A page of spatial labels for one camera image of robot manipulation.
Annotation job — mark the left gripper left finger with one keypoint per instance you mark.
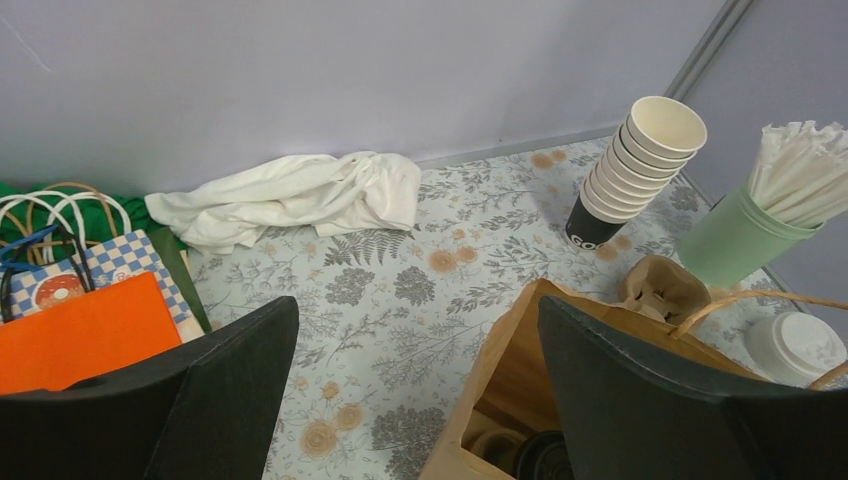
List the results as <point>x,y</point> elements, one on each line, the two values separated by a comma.
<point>204,410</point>

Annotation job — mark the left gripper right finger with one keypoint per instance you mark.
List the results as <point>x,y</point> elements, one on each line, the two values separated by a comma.
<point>632,410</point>

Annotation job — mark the black cup lid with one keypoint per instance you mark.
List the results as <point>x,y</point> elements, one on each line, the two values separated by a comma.
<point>543,456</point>

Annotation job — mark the brown paper bag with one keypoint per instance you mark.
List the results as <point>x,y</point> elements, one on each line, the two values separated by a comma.
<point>509,396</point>

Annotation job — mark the brown pulp cup carrier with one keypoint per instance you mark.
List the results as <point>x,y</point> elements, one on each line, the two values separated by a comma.
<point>658,287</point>

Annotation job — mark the orange paper bag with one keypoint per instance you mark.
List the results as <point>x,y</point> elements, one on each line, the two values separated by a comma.
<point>87,336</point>

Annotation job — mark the green straw holder cup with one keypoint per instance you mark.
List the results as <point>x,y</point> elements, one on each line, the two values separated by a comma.
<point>735,239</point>

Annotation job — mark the floral table mat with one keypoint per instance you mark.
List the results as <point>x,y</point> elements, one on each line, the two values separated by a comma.
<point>391,321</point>

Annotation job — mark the blue checkered paper bag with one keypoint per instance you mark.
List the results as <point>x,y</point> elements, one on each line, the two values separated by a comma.
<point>27,288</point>

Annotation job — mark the green cloth bag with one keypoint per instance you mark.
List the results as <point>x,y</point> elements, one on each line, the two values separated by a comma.
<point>96,217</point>

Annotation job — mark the white cloth bag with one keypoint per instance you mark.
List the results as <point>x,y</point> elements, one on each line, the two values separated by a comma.
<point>358,191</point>

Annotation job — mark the stack of paper cups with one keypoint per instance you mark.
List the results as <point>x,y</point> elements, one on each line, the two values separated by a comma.
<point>658,137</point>

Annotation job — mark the white wrapped straws bundle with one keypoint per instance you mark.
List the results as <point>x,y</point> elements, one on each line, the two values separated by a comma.
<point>800,173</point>

